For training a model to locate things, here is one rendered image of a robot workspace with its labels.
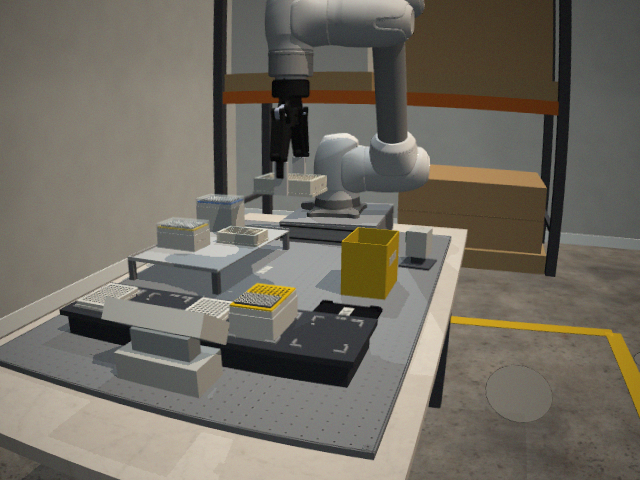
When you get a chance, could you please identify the white trough reservoir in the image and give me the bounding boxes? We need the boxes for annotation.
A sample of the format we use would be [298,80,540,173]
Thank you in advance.
[253,173,327,198]

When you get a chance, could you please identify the grey flat table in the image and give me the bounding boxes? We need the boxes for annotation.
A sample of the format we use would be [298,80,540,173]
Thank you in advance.
[128,224,289,295]

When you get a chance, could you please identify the yellow open-top box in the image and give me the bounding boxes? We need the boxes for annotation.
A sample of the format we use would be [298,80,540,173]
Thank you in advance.
[341,227,399,300]

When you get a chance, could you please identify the yellow tip rack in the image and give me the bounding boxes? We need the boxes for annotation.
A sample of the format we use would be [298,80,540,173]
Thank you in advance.
[228,283,298,342]

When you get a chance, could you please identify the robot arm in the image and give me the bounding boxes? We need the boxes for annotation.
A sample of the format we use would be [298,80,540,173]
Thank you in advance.
[265,0,430,219]

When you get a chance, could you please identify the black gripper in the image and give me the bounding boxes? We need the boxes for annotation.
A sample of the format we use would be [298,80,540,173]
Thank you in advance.
[270,78,310,196]

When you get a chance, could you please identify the black flat rectangular pad with rg label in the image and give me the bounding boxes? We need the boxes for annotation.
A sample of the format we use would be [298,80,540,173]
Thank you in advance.
[313,300,383,319]

